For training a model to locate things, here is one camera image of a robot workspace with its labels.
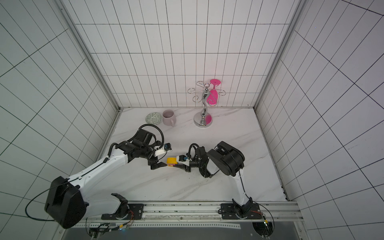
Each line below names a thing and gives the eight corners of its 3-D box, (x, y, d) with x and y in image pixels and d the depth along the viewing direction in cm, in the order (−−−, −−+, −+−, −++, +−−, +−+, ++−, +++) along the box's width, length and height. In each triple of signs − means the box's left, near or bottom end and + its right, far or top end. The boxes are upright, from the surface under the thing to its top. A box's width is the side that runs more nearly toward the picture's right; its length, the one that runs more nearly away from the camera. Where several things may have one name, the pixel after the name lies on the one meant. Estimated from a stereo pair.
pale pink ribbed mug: (163, 127, 109) (161, 121, 103) (165, 115, 117) (163, 109, 111) (175, 127, 109) (174, 121, 103) (176, 115, 117) (175, 109, 111)
